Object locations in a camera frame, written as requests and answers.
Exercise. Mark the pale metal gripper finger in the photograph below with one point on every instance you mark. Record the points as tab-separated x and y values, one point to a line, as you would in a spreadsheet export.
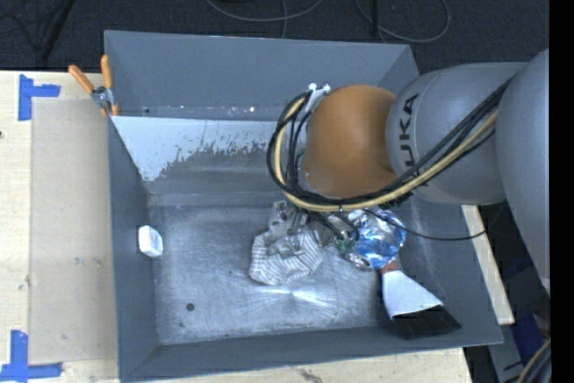
294	246
280	214

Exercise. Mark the small white box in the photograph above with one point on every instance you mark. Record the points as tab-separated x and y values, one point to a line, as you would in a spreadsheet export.
150	241

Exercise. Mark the grey metal bin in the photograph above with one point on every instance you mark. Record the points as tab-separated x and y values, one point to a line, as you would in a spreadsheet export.
215	282

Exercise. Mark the white striped cloth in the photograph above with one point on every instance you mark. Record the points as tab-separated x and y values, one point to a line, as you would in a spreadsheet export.
278	269

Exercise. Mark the blue and silver foil packet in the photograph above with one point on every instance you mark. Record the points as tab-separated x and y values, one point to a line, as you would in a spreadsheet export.
381	240

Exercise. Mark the pale cardboard board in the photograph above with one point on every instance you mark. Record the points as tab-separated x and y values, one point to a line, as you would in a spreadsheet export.
67	215

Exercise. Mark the white brush with black bristles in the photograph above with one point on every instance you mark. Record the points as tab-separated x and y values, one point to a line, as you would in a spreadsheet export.
406	293

